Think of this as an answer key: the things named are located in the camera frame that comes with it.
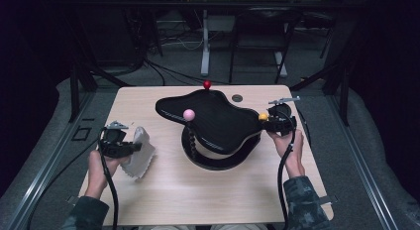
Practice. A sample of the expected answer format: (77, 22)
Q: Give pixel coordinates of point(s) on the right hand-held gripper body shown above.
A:
(282, 119)

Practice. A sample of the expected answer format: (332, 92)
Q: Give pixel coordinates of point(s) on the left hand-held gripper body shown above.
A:
(112, 144)

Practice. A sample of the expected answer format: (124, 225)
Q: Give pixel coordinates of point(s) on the yellow ball knob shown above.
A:
(263, 116)

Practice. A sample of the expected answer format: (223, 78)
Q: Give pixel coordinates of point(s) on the grey cleaning cloth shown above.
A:
(142, 160)

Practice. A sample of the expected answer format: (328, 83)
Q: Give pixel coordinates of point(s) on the black wavy tray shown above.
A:
(224, 121)

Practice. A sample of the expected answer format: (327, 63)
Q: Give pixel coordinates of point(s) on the pink ball knob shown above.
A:
(188, 115)

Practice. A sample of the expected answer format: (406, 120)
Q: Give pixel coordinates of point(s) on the red ball knob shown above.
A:
(207, 84)

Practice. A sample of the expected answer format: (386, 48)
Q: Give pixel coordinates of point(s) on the person's left hand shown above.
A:
(99, 173)

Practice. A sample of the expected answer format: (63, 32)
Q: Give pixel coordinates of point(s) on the person's right hand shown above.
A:
(290, 154)

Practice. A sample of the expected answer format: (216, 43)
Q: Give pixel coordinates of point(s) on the round grey table grommet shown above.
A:
(237, 98)

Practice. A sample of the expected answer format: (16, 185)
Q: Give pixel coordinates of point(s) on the white desk leg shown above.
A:
(205, 41)
(280, 64)

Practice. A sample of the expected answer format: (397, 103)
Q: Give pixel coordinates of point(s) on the black metal stand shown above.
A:
(74, 97)
(345, 101)

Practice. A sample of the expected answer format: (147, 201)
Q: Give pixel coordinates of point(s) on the black curved tray base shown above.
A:
(214, 164)

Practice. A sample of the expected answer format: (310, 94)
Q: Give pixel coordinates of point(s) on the person's right leg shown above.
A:
(237, 227)

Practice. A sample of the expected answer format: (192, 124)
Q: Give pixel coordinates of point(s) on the black chair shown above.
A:
(264, 14)

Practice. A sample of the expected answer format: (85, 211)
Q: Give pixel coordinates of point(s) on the light grey box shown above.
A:
(219, 23)

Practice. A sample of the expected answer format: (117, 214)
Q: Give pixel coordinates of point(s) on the black metal crossbar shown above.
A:
(132, 4)

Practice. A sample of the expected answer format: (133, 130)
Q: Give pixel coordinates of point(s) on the aluminium floor rail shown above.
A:
(44, 177)
(371, 187)

